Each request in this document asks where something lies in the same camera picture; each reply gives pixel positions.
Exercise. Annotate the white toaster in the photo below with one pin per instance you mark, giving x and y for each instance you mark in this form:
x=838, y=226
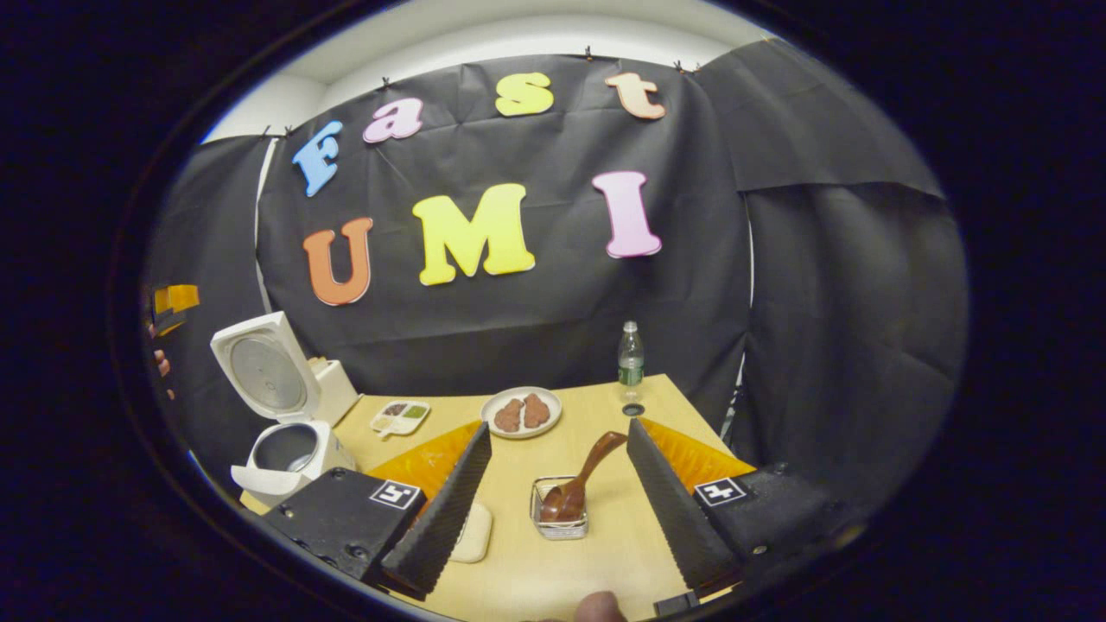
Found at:
x=337, y=393

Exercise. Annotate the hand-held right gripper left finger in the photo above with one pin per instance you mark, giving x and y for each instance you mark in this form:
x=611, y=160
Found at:
x=445, y=518

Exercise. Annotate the clear plastic container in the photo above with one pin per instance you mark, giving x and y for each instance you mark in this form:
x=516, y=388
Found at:
x=475, y=536

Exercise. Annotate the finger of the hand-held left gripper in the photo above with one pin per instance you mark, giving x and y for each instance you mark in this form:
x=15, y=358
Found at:
x=173, y=298

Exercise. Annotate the white divided condiment dish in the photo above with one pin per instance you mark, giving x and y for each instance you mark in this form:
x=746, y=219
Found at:
x=399, y=418

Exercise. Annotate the white rice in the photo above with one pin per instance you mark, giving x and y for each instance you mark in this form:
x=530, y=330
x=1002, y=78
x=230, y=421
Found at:
x=473, y=529

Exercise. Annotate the brown meat piece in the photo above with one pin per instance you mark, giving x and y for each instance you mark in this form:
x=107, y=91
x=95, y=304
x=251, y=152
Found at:
x=537, y=411
x=508, y=416

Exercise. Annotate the white rice cooker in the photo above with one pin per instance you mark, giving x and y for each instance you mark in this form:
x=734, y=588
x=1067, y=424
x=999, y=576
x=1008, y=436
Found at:
x=268, y=371

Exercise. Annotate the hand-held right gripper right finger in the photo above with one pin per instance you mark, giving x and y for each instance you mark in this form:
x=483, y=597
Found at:
x=674, y=518

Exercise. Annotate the white round plate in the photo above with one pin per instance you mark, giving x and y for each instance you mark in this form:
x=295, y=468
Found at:
x=520, y=393

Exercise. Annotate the brown wooden spoon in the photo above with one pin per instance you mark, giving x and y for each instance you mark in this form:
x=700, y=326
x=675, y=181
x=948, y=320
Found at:
x=596, y=458

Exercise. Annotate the clear water bottle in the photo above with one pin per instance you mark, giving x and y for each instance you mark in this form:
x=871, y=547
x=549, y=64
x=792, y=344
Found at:
x=631, y=363

